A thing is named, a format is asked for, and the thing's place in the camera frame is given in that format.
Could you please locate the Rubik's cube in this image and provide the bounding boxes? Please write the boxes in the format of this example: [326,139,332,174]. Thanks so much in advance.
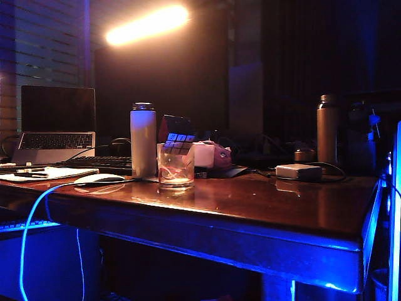
[157,114,197,156]

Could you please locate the clear glass cup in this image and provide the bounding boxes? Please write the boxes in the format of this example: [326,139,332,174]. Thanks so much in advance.
[156,142,195,191]

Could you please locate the small brown metal cup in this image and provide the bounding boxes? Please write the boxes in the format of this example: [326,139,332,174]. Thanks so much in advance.
[294,149,316,162]

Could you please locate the white tissue pack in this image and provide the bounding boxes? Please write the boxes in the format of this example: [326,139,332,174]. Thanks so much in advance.
[190,141,216,167]

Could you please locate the pink pouch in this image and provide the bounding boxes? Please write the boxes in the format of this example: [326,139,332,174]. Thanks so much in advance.
[212,141,234,169]

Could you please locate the silver metal thermos bottle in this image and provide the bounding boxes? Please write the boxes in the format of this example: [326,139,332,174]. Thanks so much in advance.
[130,102,157,179]

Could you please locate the black monitor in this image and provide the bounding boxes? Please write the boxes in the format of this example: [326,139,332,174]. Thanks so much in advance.
[94,46,229,142]

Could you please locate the white power adapter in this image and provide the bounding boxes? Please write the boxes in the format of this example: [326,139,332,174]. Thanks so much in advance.
[275,163,323,182]

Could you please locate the white computer mouse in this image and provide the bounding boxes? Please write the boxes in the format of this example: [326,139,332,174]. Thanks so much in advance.
[73,174,126,186]

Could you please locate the black computer keyboard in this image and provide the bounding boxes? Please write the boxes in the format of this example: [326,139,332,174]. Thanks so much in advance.
[53,156,133,176]

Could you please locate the brown metal bottle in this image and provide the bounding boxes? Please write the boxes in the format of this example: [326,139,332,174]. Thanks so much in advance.
[316,93,340,164]

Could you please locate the white paper notepad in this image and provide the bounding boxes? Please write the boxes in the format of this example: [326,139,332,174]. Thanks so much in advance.
[0,166,100,182]

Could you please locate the glowing lamp light bar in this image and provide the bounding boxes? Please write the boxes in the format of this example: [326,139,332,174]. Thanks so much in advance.
[105,4,190,47]

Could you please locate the silver laptop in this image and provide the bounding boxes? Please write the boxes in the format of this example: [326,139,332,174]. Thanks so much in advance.
[11,85,96,164]

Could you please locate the black pen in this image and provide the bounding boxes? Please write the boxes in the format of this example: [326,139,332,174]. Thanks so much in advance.
[13,172,49,179]

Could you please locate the window blind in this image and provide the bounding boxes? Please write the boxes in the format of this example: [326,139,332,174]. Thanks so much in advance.
[0,0,91,132]

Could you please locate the white cabinet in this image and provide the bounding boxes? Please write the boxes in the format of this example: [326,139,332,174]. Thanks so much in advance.
[0,219,101,301]

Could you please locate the white upright panel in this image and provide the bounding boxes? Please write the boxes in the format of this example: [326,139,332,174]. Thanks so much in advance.
[387,119,401,301]

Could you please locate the dark waste bin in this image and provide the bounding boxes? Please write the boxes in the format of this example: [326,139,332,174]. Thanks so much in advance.
[371,268,389,301]

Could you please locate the black laptop cable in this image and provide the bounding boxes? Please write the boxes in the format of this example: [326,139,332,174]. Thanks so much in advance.
[68,137,132,161]

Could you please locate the black adapter cable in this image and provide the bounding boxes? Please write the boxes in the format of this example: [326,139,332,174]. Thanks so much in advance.
[308,161,347,183]

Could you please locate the thin white cable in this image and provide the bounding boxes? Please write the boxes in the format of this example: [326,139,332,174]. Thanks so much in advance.
[76,227,86,301]

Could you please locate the white mouse cable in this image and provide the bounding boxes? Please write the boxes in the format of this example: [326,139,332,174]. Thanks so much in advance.
[18,177,138,301]

